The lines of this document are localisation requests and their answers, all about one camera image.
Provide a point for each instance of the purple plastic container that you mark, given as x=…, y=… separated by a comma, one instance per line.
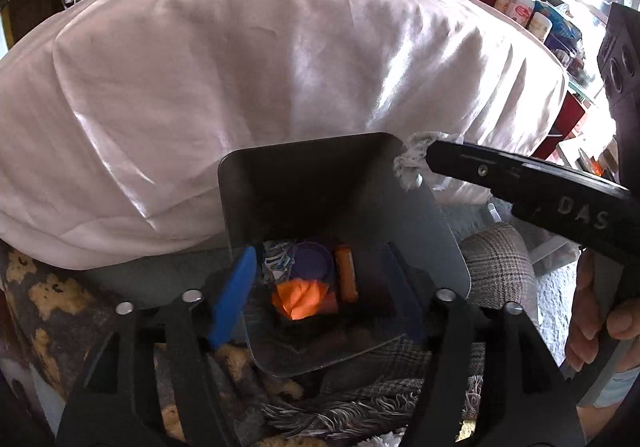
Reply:
x=312, y=264

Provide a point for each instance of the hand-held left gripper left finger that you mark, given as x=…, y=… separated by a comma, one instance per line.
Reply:
x=232, y=297

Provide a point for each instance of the person's right hand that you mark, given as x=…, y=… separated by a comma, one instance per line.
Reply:
x=582, y=322

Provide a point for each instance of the pink satin tablecloth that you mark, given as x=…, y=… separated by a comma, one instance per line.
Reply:
x=200, y=77

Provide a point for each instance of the orange plastic tube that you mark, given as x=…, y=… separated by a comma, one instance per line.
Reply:
x=346, y=274

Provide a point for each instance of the pink white bottle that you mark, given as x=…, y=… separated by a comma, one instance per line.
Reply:
x=521, y=7

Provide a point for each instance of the person's right forearm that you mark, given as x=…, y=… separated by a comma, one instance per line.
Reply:
x=607, y=384

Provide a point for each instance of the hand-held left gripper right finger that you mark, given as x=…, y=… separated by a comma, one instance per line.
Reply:
x=405, y=297

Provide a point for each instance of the yellow dark patterned cushion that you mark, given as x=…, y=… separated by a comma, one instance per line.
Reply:
x=45, y=292

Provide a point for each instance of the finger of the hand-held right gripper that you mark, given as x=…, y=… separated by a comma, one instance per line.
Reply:
x=465, y=167

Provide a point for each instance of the white tissue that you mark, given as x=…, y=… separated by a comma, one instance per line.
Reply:
x=412, y=159

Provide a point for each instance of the silver foil wrapper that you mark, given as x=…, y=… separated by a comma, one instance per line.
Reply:
x=277, y=262

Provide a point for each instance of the dark grey bin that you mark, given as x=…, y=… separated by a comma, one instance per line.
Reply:
x=300, y=187

